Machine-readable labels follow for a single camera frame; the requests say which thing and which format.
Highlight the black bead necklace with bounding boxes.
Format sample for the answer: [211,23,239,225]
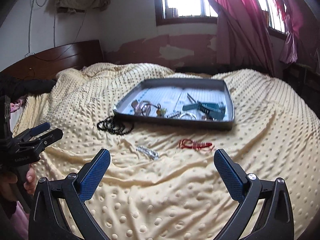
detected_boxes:
[96,114,135,136]

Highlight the red cord bracelet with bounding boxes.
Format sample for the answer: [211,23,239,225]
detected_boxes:
[178,139,215,152]

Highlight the mauve hair claw clip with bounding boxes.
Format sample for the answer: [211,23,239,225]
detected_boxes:
[131,100,151,116]

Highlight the light blue smartwatch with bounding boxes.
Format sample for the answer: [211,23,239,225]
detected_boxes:
[182,101,226,120]

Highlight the yellow bead cord pendant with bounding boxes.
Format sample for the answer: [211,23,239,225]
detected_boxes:
[156,104,167,118]

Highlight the silver bangle rings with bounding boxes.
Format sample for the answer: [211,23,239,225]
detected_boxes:
[178,112,198,120]

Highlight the black hair stick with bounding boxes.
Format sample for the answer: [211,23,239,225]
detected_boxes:
[187,93,197,103]

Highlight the person's left hand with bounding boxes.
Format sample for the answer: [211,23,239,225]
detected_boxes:
[1,164,36,201]

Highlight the dark pillow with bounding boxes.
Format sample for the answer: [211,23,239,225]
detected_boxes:
[1,75,56,102]

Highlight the dark wooden headboard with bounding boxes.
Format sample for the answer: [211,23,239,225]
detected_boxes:
[1,40,104,80]

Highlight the cream dotted blanket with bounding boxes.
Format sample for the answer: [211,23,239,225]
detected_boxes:
[14,63,319,239]

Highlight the grey cardboard tray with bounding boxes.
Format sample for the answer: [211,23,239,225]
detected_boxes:
[113,78,234,131]

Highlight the grid paper sheet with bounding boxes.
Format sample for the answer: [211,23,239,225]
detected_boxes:
[118,87,227,117]

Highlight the barred window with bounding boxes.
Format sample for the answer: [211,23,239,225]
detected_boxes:
[155,0,217,26]
[258,0,288,40]

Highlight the tied pink curtain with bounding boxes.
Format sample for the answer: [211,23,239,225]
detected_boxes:
[273,0,303,64]

